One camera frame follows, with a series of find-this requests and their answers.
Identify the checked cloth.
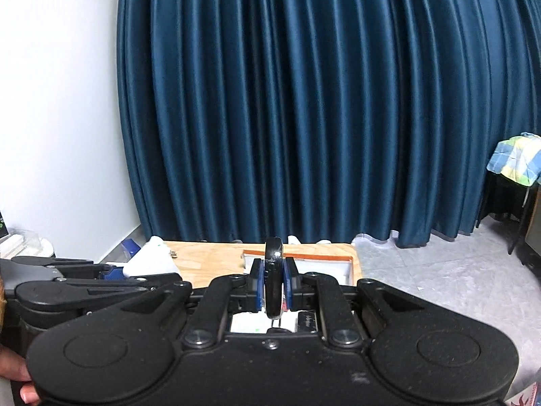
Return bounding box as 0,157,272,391
486,132,541,187

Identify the person's left hand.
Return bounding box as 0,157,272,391
0,344,41,404

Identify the black stand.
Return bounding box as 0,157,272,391
475,169,541,265

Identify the black USB adapter with cable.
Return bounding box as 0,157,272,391
297,310,320,333

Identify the orange cardboard box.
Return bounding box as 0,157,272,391
230,249,355,335

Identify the white plug-in mosquito repeller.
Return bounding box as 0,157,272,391
122,236,180,280

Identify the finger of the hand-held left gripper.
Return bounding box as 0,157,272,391
15,273,183,305
12,256,127,282

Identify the blue curtain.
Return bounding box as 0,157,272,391
116,0,541,249

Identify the white rectangular box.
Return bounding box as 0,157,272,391
232,311,297,334

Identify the clear plastic container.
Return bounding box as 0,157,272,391
0,228,55,258

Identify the blue plastic case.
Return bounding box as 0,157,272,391
119,239,142,263

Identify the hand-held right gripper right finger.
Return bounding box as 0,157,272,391
282,257,427,346

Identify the black key fob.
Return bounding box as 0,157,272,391
263,237,285,331

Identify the pink patterned cloth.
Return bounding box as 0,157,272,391
505,378,541,406

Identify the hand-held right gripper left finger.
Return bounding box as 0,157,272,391
112,258,266,346

